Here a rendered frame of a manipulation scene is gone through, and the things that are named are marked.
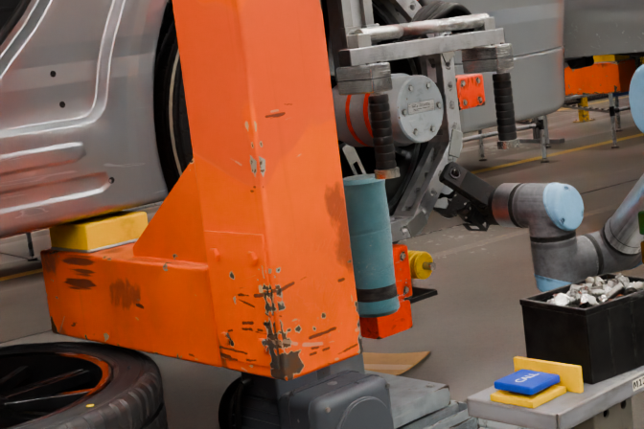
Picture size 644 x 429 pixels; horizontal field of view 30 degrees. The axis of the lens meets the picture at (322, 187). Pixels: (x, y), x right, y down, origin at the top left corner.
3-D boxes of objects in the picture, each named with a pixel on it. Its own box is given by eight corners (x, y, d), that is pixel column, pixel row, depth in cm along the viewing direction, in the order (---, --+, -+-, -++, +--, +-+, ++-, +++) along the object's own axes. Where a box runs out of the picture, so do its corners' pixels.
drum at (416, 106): (373, 142, 247) (365, 73, 245) (451, 140, 231) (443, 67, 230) (323, 152, 238) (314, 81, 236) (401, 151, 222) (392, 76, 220)
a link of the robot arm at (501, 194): (501, 211, 237) (519, 171, 241) (482, 211, 241) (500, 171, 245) (524, 236, 242) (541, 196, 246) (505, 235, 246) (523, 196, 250)
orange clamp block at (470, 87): (432, 111, 261) (460, 106, 267) (460, 110, 255) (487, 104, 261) (429, 79, 260) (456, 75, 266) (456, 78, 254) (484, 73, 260)
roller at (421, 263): (347, 267, 272) (344, 242, 271) (444, 277, 250) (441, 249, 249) (328, 273, 268) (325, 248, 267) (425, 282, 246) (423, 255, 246)
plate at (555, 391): (523, 385, 182) (522, 378, 182) (566, 393, 176) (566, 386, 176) (490, 400, 177) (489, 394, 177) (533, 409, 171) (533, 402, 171)
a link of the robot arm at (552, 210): (562, 239, 230) (555, 189, 229) (510, 237, 240) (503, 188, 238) (590, 227, 236) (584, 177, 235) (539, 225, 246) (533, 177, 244)
